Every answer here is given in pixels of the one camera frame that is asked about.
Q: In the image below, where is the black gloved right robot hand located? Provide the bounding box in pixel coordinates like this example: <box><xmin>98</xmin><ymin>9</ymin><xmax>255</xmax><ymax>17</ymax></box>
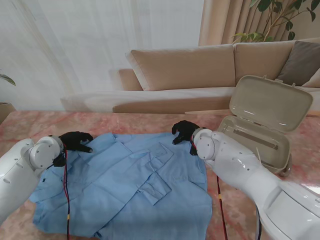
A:
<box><xmin>171</xmin><ymin>120</ymin><xmax>201</xmax><ymax>145</ymax></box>

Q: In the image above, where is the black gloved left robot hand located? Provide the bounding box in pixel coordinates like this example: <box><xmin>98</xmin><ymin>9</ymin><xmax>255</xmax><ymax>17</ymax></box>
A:
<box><xmin>59</xmin><ymin>131</ymin><xmax>95</xmax><ymax>154</ymax></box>

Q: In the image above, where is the light blue shirt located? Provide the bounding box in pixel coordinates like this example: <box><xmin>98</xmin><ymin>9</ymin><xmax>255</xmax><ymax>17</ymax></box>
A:
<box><xmin>29</xmin><ymin>132</ymin><xmax>213</xmax><ymax>238</ymax></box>

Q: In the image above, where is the beige hard-shell suitcase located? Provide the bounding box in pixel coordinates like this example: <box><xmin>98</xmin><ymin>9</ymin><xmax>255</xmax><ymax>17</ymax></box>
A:
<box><xmin>215</xmin><ymin>74</ymin><xmax>314</xmax><ymax>177</ymax></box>

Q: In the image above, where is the beige fabric sofa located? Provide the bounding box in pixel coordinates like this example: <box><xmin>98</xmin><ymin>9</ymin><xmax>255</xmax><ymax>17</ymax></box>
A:
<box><xmin>59</xmin><ymin>37</ymin><xmax>320</xmax><ymax>115</ymax></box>

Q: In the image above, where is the potted plant with variegated leaves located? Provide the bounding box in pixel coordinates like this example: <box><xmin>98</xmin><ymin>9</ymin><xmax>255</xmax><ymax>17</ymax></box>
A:
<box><xmin>0</xmin><ymin>68</ymin><xmax>17</xmax><ymax>125</ymax></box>

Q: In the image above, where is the white sheer curtain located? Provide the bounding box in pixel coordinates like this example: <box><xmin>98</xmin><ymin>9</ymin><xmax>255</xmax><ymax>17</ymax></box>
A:
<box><xmin>0</xmin><ymin>0</ymin><xmax>205</xmax><ymax>111</ymax></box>

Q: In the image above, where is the beige curtain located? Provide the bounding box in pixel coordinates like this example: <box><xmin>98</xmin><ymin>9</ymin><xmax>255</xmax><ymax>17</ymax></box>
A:
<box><xmin>198</xmin><ymin>0</ymin><xmax>320</xmax><ymax>47</ymax></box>

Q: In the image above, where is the grey sofa cushion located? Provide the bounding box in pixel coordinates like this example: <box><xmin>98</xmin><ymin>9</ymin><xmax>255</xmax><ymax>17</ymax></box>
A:
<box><xmin>276</xmin><ymin>40</ymin><xmax>320</xmax><ymax>87</ymax></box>

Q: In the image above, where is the cream sofa cushion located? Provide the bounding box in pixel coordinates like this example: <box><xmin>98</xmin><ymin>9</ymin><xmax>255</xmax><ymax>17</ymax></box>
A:
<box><xmin>301</xmin><ymin>72</ymin><xmax>320</xmax><ymax>88</ymax></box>

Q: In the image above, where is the tall green leafy plant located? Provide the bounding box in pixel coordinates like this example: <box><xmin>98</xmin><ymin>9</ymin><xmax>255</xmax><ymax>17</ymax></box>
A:
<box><xmin>232</xmin><ymin>0</ymin><xmax>317</xmax><ymax>43</ymax></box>

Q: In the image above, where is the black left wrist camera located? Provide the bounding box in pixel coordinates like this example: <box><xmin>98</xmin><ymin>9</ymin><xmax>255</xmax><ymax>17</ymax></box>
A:
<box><xmin>52</xmin><ymin>149</ymin><xmax>67</xmax><ymax>168</ymax></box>

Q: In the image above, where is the red black left arm cable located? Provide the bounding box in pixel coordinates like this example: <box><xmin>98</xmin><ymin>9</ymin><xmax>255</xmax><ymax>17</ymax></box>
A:
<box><xmin>61</xmin><ymin>142</ymin><xmax>73</xmax><ymax>237</ymax></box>

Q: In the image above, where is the red black arm cable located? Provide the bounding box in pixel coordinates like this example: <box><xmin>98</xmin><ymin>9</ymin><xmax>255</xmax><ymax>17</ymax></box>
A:
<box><xmin>61</xmin><ymin>142</ymin><xmax>73</xmax><ymax>237</ymax></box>
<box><xmin>215</xmin><ymin>174</ymin><xmax>230</xmax><ymax>240</ymax></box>

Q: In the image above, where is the red black right arm cable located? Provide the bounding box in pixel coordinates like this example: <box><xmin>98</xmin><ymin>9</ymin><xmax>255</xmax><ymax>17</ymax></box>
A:
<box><xmin>215</xmin><ymin>174</ymin><xmax>230</xmax><ymax>240</ymax></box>

